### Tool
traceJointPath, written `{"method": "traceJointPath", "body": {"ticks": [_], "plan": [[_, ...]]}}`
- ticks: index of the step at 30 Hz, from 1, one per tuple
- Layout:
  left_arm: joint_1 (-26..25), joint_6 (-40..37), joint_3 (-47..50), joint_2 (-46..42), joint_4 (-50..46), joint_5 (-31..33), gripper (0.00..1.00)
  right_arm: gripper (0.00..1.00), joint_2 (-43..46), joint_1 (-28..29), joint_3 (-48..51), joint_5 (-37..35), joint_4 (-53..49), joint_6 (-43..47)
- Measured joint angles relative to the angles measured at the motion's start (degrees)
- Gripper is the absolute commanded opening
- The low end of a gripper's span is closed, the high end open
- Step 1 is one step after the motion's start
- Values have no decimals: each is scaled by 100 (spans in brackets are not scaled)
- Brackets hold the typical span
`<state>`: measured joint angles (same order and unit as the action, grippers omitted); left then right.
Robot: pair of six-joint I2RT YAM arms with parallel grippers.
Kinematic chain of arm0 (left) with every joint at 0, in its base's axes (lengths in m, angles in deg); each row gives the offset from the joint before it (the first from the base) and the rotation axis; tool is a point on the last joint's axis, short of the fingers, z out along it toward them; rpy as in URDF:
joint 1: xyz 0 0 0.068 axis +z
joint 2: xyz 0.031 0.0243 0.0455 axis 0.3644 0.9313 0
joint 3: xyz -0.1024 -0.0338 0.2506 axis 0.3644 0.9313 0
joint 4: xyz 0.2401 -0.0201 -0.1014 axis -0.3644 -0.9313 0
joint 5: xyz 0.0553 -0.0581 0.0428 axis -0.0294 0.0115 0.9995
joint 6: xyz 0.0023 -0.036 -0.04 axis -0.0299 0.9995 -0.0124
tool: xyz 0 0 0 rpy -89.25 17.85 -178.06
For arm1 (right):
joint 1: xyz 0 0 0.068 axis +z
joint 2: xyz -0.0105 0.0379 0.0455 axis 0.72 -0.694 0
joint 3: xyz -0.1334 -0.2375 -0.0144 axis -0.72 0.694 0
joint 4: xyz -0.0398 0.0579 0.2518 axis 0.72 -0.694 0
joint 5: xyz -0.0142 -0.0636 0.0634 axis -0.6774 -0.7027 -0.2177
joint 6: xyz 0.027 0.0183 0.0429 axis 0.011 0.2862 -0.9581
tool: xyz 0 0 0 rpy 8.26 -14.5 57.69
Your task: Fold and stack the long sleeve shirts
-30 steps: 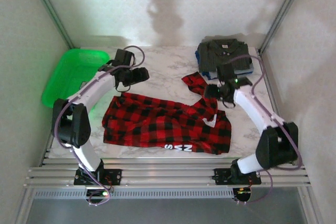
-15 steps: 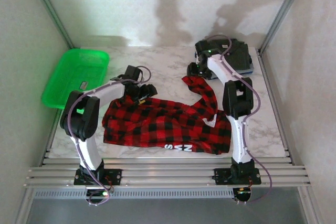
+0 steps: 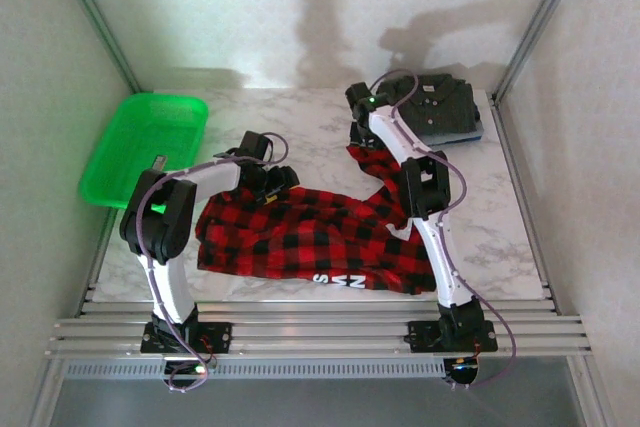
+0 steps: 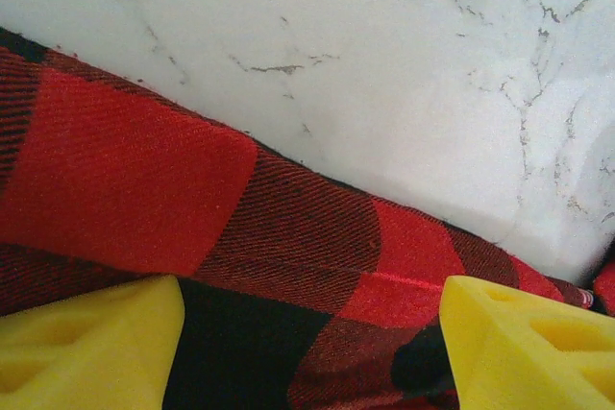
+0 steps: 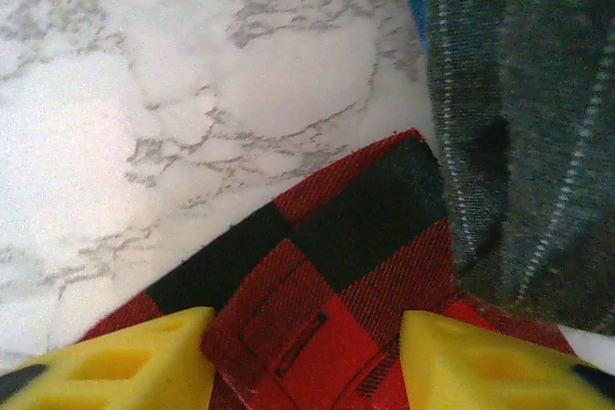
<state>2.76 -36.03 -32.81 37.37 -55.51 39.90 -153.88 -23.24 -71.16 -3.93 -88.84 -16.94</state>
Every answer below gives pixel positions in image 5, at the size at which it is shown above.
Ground red black plaid shirt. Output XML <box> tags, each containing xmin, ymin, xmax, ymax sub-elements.
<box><xmin>76</xmin><ymin>129</ymin><xmax>578</xmax><ymax>410</ymax></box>

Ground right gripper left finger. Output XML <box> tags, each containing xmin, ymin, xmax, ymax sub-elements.
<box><xmin>0</xmin><ymin>306</ymin><xmax>217</xmax><ymax>410</ymax></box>

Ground dark green striped shirt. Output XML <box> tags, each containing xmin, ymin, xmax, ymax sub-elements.
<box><xmin>425</xmin><ymin>0</ymin><xmax>615</xmax><ymax>337</ymax></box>

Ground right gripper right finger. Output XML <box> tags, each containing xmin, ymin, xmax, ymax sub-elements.
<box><xmin>399</xmin><ymin>308</ymin><xmax>615</xmax><ymax>410</ymax></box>

